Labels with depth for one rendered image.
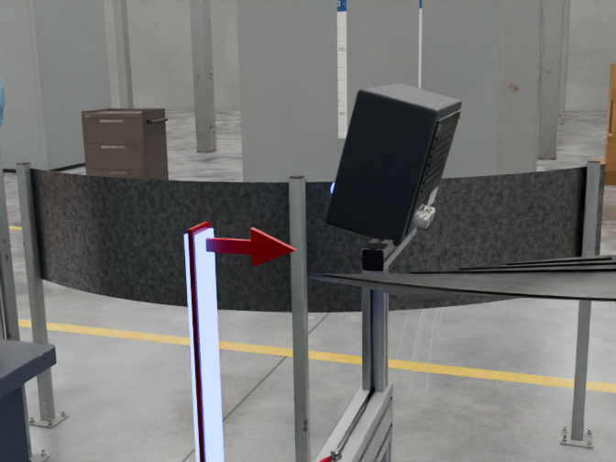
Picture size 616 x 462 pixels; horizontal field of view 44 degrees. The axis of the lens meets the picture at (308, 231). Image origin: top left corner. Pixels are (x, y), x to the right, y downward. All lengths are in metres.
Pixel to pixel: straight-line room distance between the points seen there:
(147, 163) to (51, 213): 4.47
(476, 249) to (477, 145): 4.15
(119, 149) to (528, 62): 3.96
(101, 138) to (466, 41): 3.36
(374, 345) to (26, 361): 0.45
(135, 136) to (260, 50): 1.37
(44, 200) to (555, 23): 8.53
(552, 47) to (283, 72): 4.61
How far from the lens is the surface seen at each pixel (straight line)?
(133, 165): 7.23
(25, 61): 10.18
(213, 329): 0.49
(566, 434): 2.92
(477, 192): 2.37
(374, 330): 1.03
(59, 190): 2.71
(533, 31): 4.74
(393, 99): 1.01
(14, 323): 2.67
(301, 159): 6.89
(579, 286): 0.38
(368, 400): 1.05
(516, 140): 4.77
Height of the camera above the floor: 1.29
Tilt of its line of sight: 12 degrees down
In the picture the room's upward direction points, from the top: 1 degrees counter-clockwise
